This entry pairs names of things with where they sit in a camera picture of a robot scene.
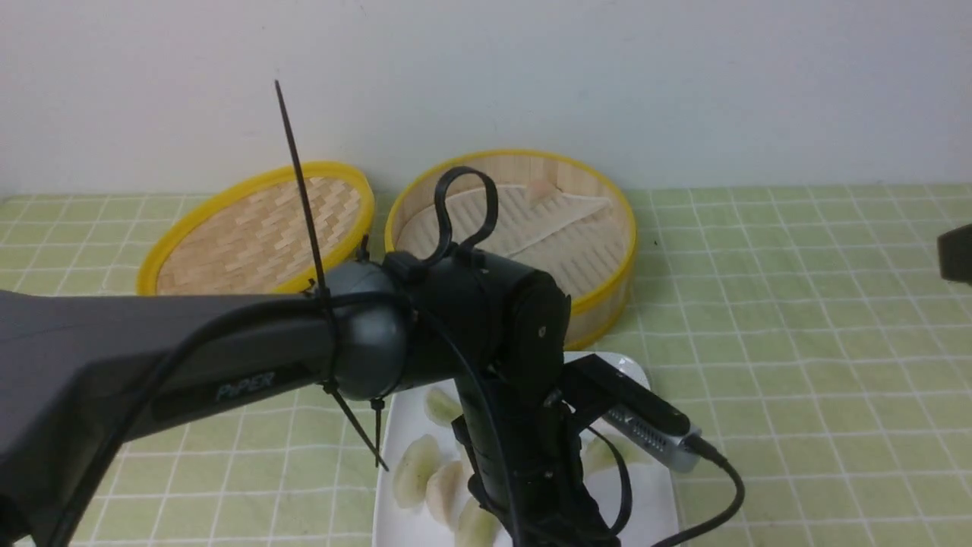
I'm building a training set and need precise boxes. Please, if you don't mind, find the white silicone steamer liner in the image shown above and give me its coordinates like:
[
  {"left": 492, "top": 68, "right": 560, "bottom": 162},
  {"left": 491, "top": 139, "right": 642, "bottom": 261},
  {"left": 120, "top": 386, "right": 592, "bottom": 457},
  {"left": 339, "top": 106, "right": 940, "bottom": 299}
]
[{"left": 387, "top": 180, "right": 631, "bottom": 300}]

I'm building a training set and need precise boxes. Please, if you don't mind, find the large green dumpling left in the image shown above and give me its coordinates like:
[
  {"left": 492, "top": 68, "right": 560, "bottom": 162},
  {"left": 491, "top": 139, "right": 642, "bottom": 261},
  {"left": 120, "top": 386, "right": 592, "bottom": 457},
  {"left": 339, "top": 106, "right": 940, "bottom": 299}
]
[{"left": 393, "top": 434, "right": 441, "bottom": 509}]

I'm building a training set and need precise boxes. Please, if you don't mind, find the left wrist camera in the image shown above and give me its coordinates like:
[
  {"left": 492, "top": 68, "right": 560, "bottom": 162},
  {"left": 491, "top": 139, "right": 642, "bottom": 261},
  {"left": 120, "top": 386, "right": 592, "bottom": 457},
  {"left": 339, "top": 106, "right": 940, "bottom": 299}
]
[{"left": 557, "top": 353, "right": 719, "bottom": 473}]

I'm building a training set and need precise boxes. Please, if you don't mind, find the white square plate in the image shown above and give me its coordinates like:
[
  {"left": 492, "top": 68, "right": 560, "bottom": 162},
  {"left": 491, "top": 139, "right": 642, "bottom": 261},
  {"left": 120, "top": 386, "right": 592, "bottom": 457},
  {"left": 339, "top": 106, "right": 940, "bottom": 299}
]
[{"left": 371, "top": 351, "right": 680, "bottom": 546}]

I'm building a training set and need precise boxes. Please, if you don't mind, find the yellow rimmed bamboo steamer lid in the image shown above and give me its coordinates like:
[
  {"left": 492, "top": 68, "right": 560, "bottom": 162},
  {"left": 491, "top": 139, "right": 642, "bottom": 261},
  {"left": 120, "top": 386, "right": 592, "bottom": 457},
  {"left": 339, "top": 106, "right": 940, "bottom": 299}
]
[{"left": 135, "top": 162, "right": 375, "bottom": 296}]

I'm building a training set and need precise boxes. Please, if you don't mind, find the green dumpling top left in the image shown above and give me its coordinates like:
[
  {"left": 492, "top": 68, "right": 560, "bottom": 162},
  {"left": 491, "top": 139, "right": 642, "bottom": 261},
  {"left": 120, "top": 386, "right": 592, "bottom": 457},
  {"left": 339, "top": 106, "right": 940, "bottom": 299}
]
[{"left": 424, "top": 387, "right": 462, "bottom": 427}]

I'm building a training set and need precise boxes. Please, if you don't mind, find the green dumpling right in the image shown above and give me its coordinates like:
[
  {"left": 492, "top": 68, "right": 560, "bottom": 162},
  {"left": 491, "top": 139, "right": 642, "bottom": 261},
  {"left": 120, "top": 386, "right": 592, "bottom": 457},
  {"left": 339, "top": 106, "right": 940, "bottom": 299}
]
[{"left": 581, "top": 434, "right": 652, "bottom": 476}]

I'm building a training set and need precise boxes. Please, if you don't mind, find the pink dumpling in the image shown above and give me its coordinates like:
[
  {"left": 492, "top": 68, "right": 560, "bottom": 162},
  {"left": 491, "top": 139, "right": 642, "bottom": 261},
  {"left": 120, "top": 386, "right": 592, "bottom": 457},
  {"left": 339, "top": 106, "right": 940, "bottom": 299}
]
[{"left": 525, "top": 179, "right": 561, "bottom": 208}]

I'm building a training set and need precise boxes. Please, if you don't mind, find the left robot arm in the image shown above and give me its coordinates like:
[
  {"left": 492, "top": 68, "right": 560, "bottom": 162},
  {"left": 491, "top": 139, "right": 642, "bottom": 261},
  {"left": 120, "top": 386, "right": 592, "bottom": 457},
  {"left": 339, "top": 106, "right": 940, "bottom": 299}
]
[{"left": 1, "top": 251, "right": 618, "bottom": 546}]

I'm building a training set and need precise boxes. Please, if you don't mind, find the black zip tie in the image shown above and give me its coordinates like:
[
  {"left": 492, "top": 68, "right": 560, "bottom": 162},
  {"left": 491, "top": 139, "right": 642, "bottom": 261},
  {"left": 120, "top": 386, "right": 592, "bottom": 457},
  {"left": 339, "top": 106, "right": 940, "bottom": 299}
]
[{"left": 274, "top": 79, "right": 389, "bottom": 471}]

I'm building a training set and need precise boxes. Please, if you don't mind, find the yellow rimmed bamboo steamer basket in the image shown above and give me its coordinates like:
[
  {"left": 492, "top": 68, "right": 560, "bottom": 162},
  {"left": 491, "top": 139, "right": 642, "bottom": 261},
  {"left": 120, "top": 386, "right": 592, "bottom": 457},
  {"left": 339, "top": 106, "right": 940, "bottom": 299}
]
[{"left": 384, "top": 149, "right": 636, "bottom": 351}]

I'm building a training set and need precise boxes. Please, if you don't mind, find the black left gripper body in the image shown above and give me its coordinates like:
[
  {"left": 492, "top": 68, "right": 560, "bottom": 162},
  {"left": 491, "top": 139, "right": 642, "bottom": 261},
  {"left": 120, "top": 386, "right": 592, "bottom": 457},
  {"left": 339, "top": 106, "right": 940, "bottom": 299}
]
[{"left": 453, "top": 363, "right": 622, "bottom": 546}]

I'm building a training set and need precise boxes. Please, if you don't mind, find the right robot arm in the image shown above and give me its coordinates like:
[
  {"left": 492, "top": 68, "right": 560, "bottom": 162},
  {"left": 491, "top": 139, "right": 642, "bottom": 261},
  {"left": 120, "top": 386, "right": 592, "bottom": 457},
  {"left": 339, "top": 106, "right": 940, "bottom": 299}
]
[{"left": 936, "top": 224, "right": 972, "bottom": 285}]

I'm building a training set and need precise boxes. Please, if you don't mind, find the white dumpling lower left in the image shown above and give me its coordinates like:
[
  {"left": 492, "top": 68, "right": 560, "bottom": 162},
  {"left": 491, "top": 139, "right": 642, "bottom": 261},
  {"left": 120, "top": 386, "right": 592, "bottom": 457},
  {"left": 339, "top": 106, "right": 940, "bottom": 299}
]
[{"left": 424, "top": 458, "right": 472, "bottom": 532}]

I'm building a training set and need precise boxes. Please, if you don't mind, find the green dumpling bottom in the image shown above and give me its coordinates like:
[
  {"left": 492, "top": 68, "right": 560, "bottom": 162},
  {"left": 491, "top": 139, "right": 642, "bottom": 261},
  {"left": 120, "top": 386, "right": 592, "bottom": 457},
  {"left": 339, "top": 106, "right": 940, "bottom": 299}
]
[{"left": 454, "top": 498, "right": 501, "bottom": 547}]

